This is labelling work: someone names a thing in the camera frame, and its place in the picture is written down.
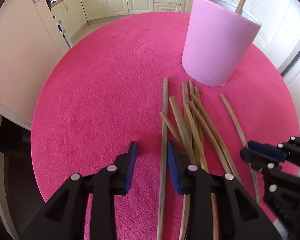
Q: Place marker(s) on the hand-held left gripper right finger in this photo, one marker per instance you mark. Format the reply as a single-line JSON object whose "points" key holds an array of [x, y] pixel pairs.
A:
{"points": [[173, 167]]}

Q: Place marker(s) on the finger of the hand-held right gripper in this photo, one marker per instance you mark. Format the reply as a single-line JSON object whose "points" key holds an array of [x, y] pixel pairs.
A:
{"points": [[252, 158], [265, 150]]}

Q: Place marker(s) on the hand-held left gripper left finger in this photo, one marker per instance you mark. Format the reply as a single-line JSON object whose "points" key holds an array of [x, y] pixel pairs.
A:
{"points": [[130, 170]]}

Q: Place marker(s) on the bundle of wooden chopsticks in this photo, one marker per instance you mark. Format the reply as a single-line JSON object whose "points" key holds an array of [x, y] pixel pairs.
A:
{"points": [[185, 130]]}

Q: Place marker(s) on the pink cylindrical utensil holder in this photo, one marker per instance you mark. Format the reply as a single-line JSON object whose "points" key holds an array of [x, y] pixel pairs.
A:
{"points": [[215, 42]]}

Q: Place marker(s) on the round pink tablecloth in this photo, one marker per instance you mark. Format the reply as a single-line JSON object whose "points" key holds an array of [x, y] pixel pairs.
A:
{"points": [[102, 92]]}

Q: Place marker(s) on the dark wooden furniture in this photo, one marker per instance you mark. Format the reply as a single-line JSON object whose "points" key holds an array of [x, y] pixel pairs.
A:
{"points": [[10, 180]]}

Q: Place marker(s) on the white refrigerator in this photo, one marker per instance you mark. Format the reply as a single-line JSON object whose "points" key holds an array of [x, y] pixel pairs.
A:
{"points": [[285, 30]]}

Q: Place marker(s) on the metal step ladder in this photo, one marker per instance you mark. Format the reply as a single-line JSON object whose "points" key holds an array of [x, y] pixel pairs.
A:
{"points": [[63, 33]]}

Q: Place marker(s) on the cream kitchen base cabinets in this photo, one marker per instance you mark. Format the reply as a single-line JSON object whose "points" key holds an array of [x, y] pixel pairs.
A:
{"points": [[115, 0]]}

